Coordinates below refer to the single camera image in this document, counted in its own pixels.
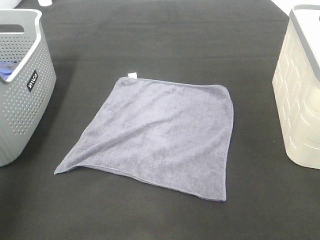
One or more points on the grey perforated plastic basket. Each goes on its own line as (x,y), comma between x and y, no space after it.
(25,94)

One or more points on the blue towel in basket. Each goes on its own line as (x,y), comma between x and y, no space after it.
(7,68)

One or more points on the white cylinder at top edge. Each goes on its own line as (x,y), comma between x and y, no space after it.
(45,3)

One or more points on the grey-blue microfibre towel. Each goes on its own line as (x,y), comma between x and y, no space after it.
(167,134)

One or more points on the white plastic basket grey rim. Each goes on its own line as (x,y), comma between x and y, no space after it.
(296,86)

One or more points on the white object top left corner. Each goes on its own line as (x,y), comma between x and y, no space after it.
(9,4)

